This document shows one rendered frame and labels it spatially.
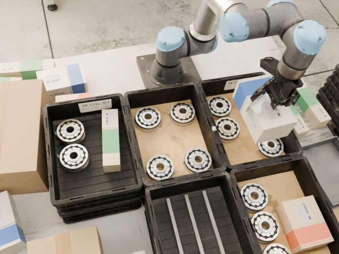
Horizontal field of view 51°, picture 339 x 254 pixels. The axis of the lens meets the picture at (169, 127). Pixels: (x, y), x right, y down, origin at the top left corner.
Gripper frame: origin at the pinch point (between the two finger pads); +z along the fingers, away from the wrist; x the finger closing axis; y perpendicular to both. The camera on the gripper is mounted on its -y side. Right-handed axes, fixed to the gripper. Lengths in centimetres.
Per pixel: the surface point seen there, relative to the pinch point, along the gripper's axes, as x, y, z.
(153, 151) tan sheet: -35.3, -6.3, 27.8
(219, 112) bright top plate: -4.7, -15.0, 25.0
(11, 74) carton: -85, -65, 37
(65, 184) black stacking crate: -69, -2, 28
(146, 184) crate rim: -42.6, 9.7, 17.7
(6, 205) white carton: -90, -1, 32
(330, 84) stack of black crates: 84, -39, 64
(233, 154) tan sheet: -5.6, 3.3, 27.7
